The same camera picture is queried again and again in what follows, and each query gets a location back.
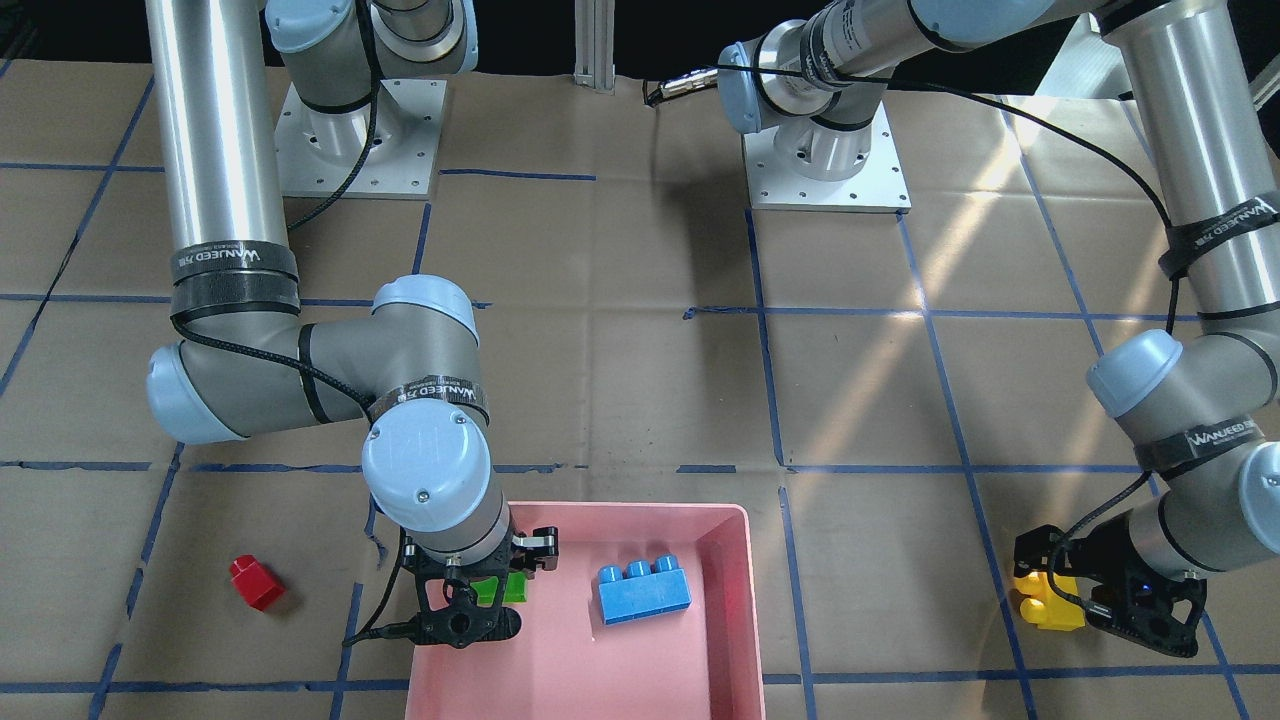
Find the yellow toy block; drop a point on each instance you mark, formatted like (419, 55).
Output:
(1042, 607)

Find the red toy block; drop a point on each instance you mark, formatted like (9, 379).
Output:
(255, 583)

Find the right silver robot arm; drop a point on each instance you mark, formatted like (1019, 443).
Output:
(246, 365)

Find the brown paper table cover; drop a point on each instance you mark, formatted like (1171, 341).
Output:
(891, 398)

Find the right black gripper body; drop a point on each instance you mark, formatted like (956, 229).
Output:
(539, 547)

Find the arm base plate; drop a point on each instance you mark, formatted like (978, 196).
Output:
(801, 166)
(316, 151)

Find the blue toy block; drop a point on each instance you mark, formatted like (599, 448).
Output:
(642, 590)

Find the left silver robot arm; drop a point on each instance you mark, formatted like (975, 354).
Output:
(1188, 408)

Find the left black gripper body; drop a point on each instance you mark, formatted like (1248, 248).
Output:
(1108, 556)

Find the aluminium frame post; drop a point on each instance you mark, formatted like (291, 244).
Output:
(594, 44)

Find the pink plastic box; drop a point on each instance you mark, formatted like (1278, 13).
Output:
(699, 663)

